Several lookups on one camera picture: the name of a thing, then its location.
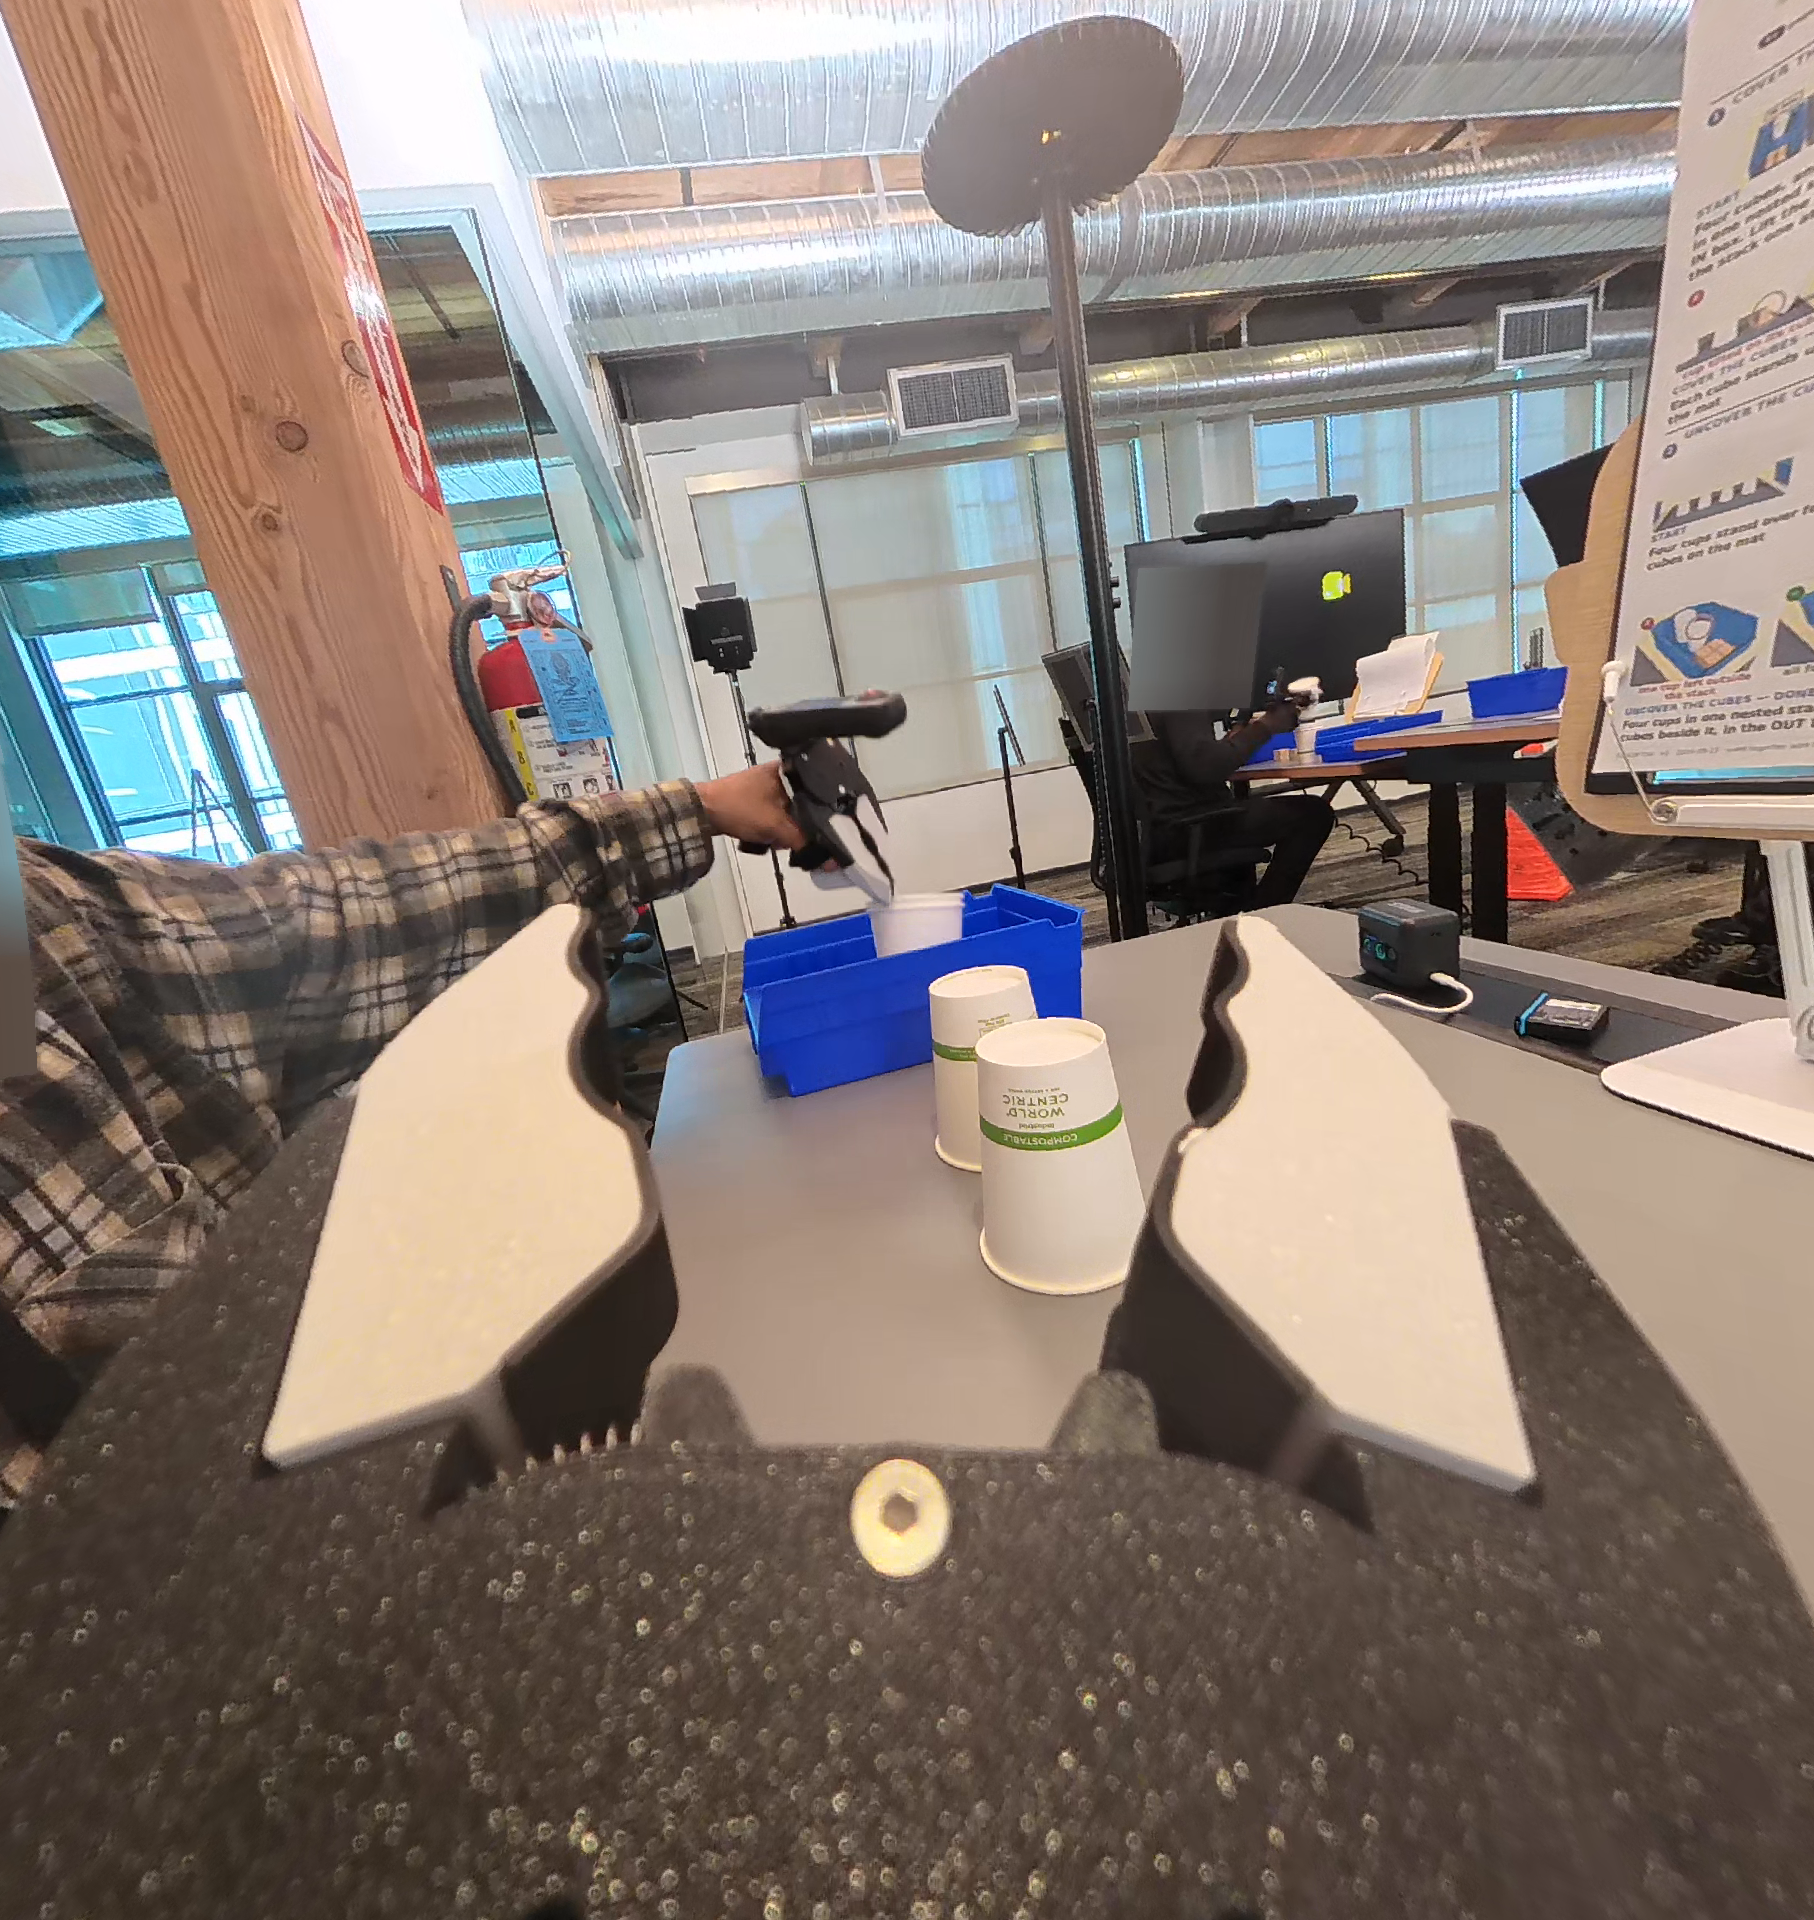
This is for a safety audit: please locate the wooden pillar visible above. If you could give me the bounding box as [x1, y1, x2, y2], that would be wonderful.
[0, 0, 528, 848]

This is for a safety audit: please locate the large silver air duct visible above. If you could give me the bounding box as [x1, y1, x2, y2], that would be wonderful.
[553, 135, 1680, 328]
[463, 0, 1697, 179]

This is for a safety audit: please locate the red fire extinguisher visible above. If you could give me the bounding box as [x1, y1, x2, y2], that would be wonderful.
[450, 551, 619, 812]

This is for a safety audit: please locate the black monitor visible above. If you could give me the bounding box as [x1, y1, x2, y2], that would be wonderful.
[1125, 507, 1406, 711]

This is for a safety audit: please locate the wooden desk with black legs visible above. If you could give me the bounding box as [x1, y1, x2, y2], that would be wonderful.
[1233, 714, 1566, 943]

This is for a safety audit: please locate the person's left hand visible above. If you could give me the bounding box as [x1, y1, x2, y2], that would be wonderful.
[694, 762, 801, 861]

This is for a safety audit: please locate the black video bar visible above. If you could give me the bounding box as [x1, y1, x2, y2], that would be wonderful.
[1196, 493, 1360, 539]

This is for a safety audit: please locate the wooden board with instruction sheet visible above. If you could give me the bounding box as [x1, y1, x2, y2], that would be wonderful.
[1545, 0, 1814, 833]

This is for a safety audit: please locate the folder with white paper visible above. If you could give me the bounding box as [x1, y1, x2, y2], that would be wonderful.
[1348, 631, 1446, 721]

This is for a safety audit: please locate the black office chair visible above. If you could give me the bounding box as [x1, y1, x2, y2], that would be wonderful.
[1044, 641, 1277, 929]

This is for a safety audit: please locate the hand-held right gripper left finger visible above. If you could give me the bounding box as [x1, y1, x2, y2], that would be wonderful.
[260, 903, 681, 1473]

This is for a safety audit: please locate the person's left forearm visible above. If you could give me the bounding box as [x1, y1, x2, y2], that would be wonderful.
[14, 776, 718, 1143]

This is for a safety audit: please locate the red wall sign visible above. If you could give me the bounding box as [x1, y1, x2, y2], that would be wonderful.
[297, 113, 448, 517]

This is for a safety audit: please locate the black pole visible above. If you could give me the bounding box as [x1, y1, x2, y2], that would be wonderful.
[921, 15, 1187, 942]

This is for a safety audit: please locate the blue paper tag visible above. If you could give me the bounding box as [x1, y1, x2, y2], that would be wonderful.
[517, 618, 619, 746]

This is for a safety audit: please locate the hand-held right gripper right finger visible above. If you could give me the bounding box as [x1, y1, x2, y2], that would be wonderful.
[1099, 915, 1538, 1501]

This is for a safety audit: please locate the black device with green display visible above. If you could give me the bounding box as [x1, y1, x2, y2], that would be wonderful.
[1357, 900, 1466, 983]

